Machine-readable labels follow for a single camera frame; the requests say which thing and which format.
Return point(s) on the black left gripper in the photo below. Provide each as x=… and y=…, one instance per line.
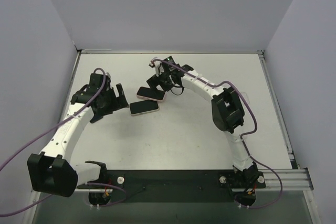
x=115, y=100

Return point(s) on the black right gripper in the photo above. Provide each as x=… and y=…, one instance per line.
x=158, y=81

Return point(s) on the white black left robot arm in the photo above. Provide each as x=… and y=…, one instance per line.
x=50, y=171

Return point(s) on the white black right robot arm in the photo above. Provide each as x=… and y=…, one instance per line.
x=226, y=107

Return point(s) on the phone in pink case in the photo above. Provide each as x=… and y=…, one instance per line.
x=151, y=94

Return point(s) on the phone in beige case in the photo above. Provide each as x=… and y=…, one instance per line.
x=143, y=107

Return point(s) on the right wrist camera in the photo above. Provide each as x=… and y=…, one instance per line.
x=156, y=64

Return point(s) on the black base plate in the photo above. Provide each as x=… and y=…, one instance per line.
x=177, y=186

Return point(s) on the aluminium front rail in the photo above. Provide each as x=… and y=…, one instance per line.
x=285, y=179

